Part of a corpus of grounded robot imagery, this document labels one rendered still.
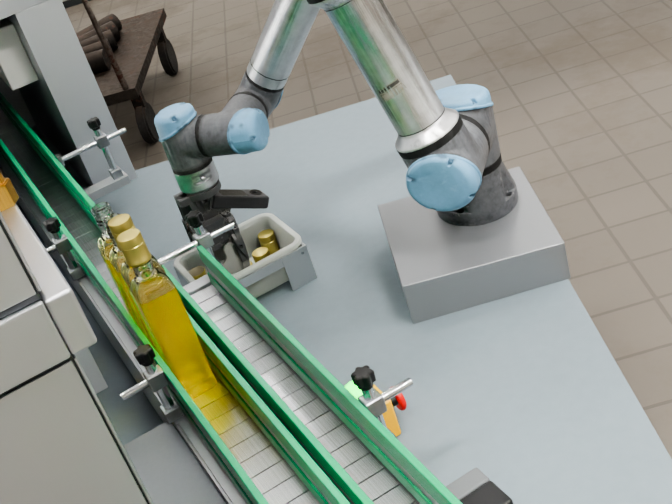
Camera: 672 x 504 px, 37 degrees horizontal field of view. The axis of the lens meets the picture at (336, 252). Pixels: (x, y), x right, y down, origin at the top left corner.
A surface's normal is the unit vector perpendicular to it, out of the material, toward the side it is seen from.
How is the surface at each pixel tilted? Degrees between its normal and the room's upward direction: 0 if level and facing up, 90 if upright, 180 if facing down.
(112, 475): 90
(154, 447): 0
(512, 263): 90
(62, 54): 90
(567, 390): 0
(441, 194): 98
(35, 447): 90
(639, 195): 0
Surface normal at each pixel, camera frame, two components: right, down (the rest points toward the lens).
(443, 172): -0.20, 0.69
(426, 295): 0.11, 0.50
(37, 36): 0.47, 0.36
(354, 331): -0.27, -0.81
